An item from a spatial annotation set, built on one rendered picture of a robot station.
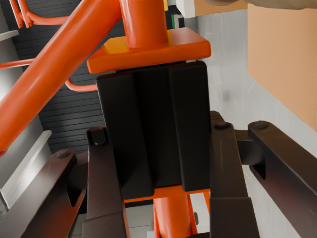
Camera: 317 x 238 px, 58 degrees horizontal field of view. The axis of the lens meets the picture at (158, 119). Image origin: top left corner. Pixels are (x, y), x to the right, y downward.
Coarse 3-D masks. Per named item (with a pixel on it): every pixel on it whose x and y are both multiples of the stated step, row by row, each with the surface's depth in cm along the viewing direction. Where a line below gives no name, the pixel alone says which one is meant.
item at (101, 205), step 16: (96, 128) 15; (96, 144) 15; (96, 160) 13; (112, 160) 13; (96, 176) 12; (112, 176) 12; (96, 192) 11; (112, 192) 10; (96, 208) 10; (112, 208) 10; (96, 224) 8; (112, 224) 8
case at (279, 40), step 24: (264, 24) 32; (288, 24) 26; (312, 24) 22; (264, 48) 33; (288, 48) 27; (312, 48) 23; (264, 72) 34; (288, 72) 28; (312, 72) 23; (288, 96) 29; (312, 96) 24; (312, 120) 24
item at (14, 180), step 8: (8, 32) 963; (16, 32) 1000; (0, 40) 891; (40, 136) 1131; (48, 136) 1144; (40, 144) 1066; (32, 152) 1019; (24, 160) 974; (32, 160) 983; (24, 168) 925; (16, 176) 887; (8, 184) 852; (16, 184) 862; (8, 192) 817
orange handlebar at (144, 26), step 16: (128, 0) 13; (144, 0) 13; (160, 0) 14; (128, 16) 14; (144, 16) 14; (160, 16) 14; (128, 32) 14; (144, 32) 14; (160, 32) 14; (160, 208) 18; (176, 208) 18; (192, 208) 22; (160, 224) 19; (176, 224) 18; (192, 224) 20
